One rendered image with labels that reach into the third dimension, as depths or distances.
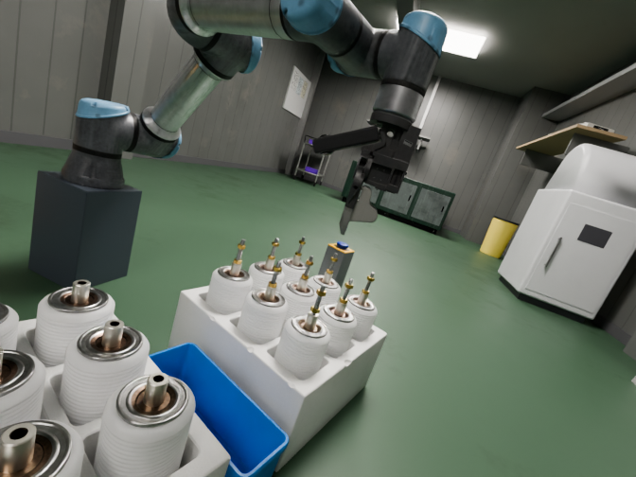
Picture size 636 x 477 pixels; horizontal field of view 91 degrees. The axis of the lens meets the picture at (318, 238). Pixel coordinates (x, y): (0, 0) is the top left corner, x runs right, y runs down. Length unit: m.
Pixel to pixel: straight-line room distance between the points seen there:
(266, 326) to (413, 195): 4.69
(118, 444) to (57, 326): 0.22
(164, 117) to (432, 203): 4.60
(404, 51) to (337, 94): 6.83
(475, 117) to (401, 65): 6.62
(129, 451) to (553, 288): 2.96
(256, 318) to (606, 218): 2.80
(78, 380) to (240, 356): 0.29
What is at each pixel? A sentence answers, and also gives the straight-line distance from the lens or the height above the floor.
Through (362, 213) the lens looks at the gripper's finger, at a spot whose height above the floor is 0.50.
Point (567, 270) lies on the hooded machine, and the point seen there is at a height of 0.36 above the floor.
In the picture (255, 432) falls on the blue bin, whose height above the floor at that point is 0.08.
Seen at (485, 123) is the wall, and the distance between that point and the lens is 7.18.
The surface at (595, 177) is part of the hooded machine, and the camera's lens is 3.19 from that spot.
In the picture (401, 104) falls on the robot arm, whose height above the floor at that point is 0.69.
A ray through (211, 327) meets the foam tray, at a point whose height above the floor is 0.16.
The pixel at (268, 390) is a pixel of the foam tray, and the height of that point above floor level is 0.14.
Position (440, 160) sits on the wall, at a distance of 7.00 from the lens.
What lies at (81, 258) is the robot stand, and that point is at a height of 0.10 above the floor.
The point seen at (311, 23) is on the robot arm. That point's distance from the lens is 0.52.
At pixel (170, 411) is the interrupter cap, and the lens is 0.44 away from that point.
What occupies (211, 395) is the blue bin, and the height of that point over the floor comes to 0.06.
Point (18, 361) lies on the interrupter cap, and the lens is 0.51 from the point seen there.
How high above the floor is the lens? 0.57
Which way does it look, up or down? 14 degrees down
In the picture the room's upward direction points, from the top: 19 degrees clockwise
